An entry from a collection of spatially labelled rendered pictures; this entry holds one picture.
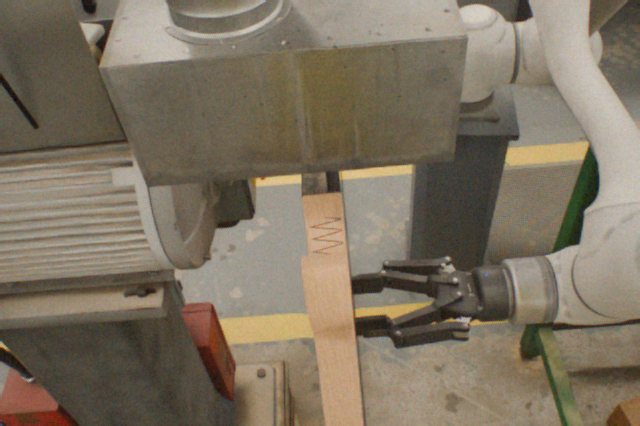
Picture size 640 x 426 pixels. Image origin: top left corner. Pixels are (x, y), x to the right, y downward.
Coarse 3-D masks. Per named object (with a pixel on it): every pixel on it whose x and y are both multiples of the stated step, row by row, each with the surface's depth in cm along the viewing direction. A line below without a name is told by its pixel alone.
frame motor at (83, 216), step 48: (96, 144) 70; (0, 192) 69; (48, 192) 70; (96, 192) 70; (144, 192) 69; (192, 192) 74; (0, 240) 72; (48, 240) 72; (96, 240) 72; (144, 240) 73; (192, 240) 75; (0, 288) 86; (48, 288) 86
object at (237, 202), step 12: (240, 180) 110; (252, 180) 117; (228, 192) 112; (240, 192) 112; (252, 192) 116; (228, 204) 114; (240, 204) 115; (252, 204) 116; (228, 216) 117; (240, 216) 117; (252, 216) 118
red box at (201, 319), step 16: (192, 304) 143; (208, 304) 142; (192, 320) 140; (208, 320) 140; (192, 336) 137; (208, 336) 137; (224, 336) 153; (208, 352) 138; (224, 352) 152; (208, 368) 143; (224, 368) 151; (224, 384) 150
